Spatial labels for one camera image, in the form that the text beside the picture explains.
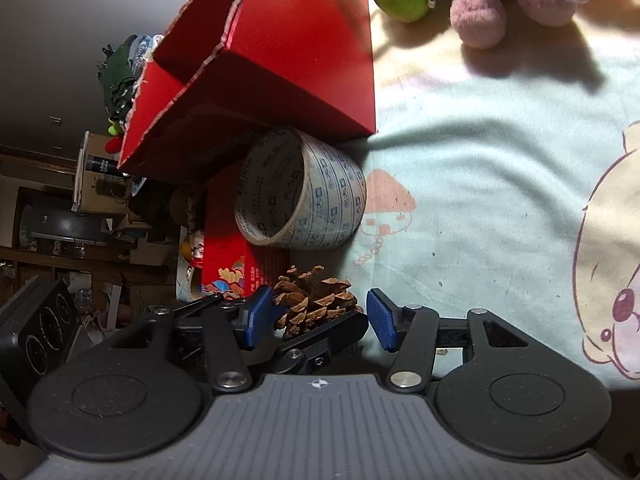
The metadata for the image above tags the small red gift box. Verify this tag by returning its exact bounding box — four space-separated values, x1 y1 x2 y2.
201 162 290 298

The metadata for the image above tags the brown pine cone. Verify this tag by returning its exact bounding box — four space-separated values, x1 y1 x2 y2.
272 266 362 340

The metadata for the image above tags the printed packing tape roll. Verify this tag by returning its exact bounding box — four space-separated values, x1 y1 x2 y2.
234 128 367 250

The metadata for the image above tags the cartoon bear table cloth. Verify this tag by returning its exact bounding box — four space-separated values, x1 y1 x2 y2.
333 0 639 390

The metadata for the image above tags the grey speaker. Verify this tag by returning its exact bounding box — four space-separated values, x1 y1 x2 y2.
1 276 79 389

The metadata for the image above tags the red cardboard box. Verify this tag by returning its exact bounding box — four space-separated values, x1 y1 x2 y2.
120 0 375 181

